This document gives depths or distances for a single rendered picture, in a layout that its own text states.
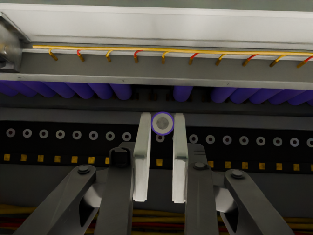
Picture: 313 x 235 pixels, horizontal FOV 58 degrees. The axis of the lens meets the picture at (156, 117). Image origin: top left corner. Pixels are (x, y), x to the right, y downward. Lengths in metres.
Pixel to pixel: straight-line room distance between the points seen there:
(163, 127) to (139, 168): 0.06
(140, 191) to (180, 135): 0.04
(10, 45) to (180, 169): 0.14
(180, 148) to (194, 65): 0.08
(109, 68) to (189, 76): 0.06
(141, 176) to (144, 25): 0.10
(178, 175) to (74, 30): 0.12
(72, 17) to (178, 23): 0.07
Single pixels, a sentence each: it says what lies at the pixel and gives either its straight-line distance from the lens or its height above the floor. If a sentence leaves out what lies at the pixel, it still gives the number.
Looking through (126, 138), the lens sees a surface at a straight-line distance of 0.35.
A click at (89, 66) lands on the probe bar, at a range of 0.22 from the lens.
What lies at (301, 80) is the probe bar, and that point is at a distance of 0.24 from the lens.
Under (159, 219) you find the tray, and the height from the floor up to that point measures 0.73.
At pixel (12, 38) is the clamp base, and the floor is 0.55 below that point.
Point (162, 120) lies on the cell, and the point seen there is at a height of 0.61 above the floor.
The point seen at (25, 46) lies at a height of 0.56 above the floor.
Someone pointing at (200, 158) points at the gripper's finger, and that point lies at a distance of 0.17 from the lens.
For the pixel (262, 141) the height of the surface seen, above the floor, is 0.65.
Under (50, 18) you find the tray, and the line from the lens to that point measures 0.20.
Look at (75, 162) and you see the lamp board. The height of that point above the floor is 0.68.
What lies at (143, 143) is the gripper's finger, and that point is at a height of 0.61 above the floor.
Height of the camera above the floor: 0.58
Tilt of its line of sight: 7 degrees up
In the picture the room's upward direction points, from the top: 178 degrees counter-clockwise
